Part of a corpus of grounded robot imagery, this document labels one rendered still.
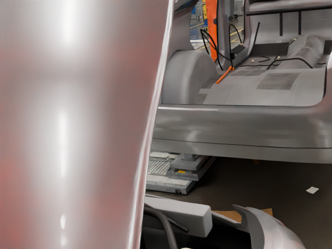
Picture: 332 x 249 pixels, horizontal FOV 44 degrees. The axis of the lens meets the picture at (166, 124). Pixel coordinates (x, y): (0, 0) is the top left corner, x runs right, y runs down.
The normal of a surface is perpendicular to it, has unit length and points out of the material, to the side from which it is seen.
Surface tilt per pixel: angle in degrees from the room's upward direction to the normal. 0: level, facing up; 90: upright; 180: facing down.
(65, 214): 60
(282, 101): 22
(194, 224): 90
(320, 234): 0
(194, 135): 110
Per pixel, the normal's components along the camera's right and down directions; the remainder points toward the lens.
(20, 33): -0.35, -0.26
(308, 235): -0.15, -0.93
